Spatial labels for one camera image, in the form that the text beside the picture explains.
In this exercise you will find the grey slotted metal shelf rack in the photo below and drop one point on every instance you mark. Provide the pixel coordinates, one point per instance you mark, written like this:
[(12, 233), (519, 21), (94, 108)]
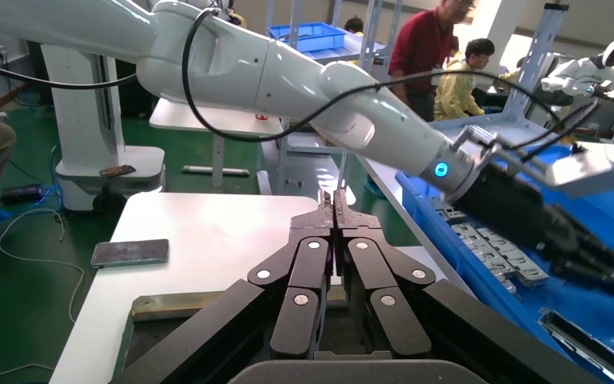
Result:
[(537, 53)]

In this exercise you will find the dark smartphone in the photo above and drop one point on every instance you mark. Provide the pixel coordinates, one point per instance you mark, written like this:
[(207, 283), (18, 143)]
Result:
[(129, 253)]

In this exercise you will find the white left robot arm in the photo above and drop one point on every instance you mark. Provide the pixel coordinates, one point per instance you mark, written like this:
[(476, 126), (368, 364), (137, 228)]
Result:
[(222, 63)]

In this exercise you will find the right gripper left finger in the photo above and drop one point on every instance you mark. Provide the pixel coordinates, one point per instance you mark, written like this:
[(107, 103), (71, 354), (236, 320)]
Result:
[(301, 275)]

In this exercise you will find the person yellow coat white trousers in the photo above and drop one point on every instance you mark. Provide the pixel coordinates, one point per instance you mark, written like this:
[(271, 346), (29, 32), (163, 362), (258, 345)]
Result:
[(455, 90)]

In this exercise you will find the white table on pedestal leg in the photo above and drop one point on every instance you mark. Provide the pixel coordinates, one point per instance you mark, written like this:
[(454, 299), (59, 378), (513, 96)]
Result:
[(190, 116)]

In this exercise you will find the silver camera mount bracket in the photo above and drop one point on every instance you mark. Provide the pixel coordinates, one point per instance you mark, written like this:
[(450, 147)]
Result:
[(468, 139)]

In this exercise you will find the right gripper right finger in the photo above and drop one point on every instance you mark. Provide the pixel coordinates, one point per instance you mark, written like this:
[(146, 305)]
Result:
[(376, 281)]

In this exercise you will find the white robot column with base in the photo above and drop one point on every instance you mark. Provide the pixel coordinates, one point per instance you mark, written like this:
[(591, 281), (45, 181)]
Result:
[(84, 132)]

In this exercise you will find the white humanoid robot black visor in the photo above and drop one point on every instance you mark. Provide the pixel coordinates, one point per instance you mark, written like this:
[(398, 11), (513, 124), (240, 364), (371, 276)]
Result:
[(582, 71)]

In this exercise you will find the person in red shirt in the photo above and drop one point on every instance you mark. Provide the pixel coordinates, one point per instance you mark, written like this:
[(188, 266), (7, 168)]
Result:
[(423, 48)]

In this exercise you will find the grey shelf rack with bins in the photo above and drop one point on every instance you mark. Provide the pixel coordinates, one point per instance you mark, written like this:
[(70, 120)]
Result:
[(373, 32)]

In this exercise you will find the small brown flat device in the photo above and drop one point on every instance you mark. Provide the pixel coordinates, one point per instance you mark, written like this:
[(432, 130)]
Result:
[(118, 170)]

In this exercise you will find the large blue plastic bin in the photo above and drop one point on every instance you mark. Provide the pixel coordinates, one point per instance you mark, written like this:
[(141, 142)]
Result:
[(444, 244)]

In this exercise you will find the person with dark hair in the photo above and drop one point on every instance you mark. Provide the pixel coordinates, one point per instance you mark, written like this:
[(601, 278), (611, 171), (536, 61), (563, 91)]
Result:
[(354, 25)]

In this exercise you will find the small blue plastic bin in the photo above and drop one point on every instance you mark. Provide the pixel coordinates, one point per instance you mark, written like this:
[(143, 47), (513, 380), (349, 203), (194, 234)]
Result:
[(307, 36)]

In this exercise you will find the long grey metal channel part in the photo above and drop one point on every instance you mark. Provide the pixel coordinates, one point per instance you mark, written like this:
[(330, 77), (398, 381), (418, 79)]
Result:
[(588, 344)]

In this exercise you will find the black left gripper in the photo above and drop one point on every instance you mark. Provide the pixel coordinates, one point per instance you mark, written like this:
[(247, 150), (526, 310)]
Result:
[(503, 206)]

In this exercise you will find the flat silver stamped plate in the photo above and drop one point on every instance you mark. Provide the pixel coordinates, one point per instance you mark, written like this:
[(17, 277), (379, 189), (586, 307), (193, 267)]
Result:
[(519, 260), (447, 213), (505, 283), (479, 246)]

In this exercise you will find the black power adapter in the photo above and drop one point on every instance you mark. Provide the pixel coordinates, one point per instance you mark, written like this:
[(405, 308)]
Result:
[(21, 193)]

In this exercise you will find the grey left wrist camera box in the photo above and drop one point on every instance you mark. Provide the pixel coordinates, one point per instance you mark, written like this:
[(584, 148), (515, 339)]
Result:
[(582, 172)]

